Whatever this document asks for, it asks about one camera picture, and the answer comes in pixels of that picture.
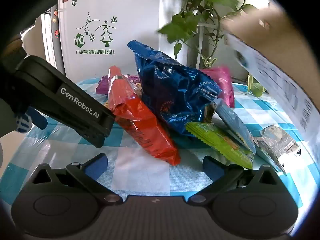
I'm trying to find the green pothos plant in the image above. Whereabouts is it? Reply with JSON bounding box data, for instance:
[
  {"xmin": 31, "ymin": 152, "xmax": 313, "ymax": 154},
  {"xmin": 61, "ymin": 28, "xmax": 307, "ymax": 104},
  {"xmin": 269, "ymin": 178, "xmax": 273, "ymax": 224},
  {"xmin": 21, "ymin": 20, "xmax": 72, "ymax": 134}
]
[{"xmin": 157, "ymin": 0, "xmax": 268, "ymax": 98}]

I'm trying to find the silver foil snack packet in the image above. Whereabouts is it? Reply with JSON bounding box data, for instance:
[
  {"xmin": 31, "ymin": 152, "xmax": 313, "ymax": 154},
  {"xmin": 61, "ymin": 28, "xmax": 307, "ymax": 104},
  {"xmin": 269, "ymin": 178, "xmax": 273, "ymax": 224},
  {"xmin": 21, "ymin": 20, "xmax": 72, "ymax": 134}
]
[{"xmin": 254, "ymin": 124, "xmax": 302, "ymax": 175}]

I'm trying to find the blue white checked tablecloth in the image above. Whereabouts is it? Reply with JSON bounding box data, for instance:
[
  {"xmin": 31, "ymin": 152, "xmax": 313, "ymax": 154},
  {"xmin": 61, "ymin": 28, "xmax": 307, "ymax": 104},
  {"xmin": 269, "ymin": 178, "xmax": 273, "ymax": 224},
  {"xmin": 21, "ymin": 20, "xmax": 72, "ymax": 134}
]
[{"xmin": 0, "ymin": 76, "xmax": 320, "ymax": 230}]

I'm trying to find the white fridge with tree print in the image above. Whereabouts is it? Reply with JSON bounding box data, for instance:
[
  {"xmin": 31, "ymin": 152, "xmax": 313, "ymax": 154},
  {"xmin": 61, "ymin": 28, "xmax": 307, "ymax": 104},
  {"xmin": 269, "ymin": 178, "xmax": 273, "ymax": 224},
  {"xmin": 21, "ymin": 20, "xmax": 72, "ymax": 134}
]
[{"xmin": 41, "ymin": 0, "xmax": 162, "ymax": 85}]

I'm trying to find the green snack packet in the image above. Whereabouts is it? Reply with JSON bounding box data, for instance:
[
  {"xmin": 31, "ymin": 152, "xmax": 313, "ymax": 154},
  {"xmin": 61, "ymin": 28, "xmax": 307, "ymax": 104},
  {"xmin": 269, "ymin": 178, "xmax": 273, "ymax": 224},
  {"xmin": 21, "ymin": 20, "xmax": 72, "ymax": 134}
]
[{"xmin": 185, "ymin": 122, "xmax": 254, "ymax": 170}]

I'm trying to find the red snack packet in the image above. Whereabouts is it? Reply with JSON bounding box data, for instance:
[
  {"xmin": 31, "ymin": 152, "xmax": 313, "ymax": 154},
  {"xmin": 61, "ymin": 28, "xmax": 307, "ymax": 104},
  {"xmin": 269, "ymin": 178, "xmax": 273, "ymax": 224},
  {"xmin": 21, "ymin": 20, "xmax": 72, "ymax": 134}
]
[{"xmin": 108, "ymin": 66, "xmax": 181, "ymax": 166}]

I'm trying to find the purple snack packet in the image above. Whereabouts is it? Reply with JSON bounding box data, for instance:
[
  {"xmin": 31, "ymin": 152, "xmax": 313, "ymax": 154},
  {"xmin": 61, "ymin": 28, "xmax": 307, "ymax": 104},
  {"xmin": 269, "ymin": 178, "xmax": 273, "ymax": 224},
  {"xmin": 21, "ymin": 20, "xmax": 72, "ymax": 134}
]
[{"xmin": 96, "ymin": 74, "xmax": 140, "ymax": 95}]

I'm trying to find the person's left hand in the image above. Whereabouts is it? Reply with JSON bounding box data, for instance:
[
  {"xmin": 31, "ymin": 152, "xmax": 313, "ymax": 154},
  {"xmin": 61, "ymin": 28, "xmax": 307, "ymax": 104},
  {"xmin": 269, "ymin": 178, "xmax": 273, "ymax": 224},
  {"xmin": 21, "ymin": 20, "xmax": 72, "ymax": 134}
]
[{"xmin": 14, "ymin": 112, "xmax": 32, "ymax": 133}]

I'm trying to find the white wire plant rack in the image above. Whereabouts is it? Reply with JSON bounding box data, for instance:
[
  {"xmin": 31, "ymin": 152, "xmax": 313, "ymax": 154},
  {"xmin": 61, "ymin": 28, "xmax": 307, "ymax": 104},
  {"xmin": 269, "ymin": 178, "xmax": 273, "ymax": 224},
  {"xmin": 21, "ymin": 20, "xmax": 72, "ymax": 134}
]
[{"xmin": 186, "ymin": 21, "xmax": 225, "ymax": 69}]

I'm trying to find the dark blue snack packet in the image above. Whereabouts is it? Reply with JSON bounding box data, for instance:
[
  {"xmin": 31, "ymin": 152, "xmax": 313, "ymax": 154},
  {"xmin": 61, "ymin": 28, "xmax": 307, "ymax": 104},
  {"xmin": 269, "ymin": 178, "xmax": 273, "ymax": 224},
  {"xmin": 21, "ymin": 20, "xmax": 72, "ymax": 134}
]
[{"xmin": 127, "ymin": 40, "xmax": 223, "ymax": 138}]

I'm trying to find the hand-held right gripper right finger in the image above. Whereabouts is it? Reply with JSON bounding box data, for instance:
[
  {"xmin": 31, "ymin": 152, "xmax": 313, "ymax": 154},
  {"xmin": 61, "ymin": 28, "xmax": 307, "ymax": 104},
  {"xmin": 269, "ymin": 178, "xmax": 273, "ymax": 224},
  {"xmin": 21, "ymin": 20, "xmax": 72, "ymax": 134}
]
[{"xmin": 187, "ymin": 156, "xmax": 282, "ymax": 204}]

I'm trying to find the pink snack packet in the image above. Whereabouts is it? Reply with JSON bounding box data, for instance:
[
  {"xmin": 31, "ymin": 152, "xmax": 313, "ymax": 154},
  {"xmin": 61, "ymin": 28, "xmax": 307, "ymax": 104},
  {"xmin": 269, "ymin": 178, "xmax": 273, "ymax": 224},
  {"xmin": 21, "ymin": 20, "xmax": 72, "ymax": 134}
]
[{"xmin": 200, "ymin": 66, "xmax": 235, "ymax": 108}]

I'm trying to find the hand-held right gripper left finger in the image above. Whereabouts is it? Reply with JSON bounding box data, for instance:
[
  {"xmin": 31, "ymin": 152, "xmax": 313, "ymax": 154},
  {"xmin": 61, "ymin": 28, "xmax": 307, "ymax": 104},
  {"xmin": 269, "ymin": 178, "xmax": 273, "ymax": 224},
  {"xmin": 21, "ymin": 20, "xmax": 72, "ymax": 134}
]
[{"xmin": 30, "ymin": 153, "xmax": 123, "ymax": 204}]

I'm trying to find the cardboard box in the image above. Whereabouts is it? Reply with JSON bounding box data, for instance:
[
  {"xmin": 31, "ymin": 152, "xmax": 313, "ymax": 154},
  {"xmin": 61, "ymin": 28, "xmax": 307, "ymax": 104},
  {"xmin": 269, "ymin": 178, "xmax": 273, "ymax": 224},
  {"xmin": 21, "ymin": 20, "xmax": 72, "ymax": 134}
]
[{"xmin": 221, "ymin": 4, "xmax": 320, "ymax": 153}]

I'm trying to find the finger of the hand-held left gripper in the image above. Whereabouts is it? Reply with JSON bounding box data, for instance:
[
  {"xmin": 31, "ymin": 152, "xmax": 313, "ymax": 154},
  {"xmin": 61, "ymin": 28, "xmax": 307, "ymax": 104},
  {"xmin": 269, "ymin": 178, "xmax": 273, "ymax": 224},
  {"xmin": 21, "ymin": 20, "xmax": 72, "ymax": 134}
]
[
  {"xmin": 75, "ymin": 126, "xmax": 112, "ymax": 148},
  {"xmin": 27, "ymin": 106, "xmax": 48, "ymax": 130}
]

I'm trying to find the light blue snack packet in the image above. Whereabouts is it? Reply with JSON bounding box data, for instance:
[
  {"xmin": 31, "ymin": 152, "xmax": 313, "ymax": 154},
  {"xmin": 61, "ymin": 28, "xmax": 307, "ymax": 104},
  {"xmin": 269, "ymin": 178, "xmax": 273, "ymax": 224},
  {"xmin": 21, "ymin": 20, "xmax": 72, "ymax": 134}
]
[{"xmin": 210, "ymin": 98, "xmax": 257, "ymax": 154}]

